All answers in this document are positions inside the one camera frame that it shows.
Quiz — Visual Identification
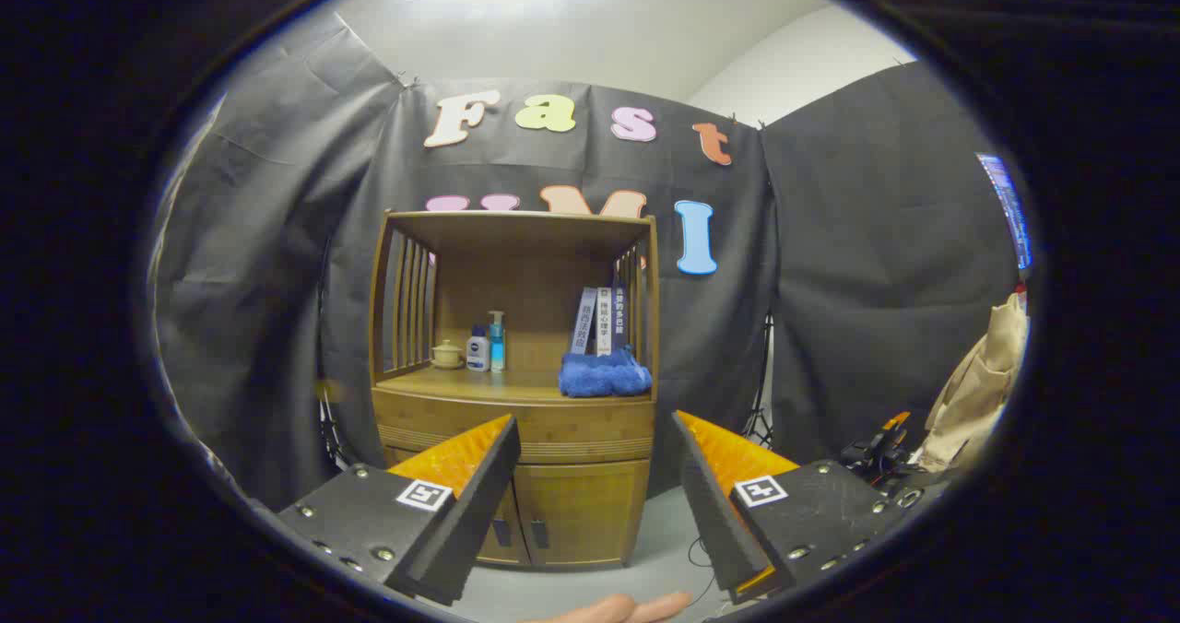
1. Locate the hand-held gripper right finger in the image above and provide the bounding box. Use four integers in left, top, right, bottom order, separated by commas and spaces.
671, 410, 950, 604

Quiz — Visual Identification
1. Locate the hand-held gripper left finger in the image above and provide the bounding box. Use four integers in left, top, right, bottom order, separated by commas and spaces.
277, 413, 522, 607

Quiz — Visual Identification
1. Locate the wooden drawer with black knob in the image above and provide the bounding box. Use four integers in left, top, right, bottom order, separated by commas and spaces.
373, 391, 657, 465

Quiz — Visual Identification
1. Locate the wooden cabinet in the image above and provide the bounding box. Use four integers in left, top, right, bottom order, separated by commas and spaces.
369, 210, 660, 570

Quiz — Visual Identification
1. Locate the black light stand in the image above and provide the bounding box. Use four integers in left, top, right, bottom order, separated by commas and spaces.
318, 383, 356, 467
742, 314, 775, 449

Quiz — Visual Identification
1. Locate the black and orange clamp tool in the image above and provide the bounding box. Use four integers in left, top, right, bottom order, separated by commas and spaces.
839, 411, 923, 486

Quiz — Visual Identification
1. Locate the blue towel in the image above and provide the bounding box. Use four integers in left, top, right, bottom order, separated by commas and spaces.
558, 347, 654, 399

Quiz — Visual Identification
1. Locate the grey book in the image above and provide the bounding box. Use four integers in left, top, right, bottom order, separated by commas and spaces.
570, 287, 598, 357

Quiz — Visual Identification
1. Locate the beige paper bag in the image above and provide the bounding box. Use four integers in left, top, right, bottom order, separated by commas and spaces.
922, 293, 1031, 473

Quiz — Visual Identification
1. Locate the black backdrop cloth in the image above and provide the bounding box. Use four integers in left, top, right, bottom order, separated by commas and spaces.
152, 13, 1024, 513

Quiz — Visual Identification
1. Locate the blue lit screen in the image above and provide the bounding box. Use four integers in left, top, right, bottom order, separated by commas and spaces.
977, 153, 1032, 270

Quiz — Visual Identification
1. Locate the black floor cable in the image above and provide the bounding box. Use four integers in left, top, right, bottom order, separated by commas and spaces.
690, 538, 722, 605

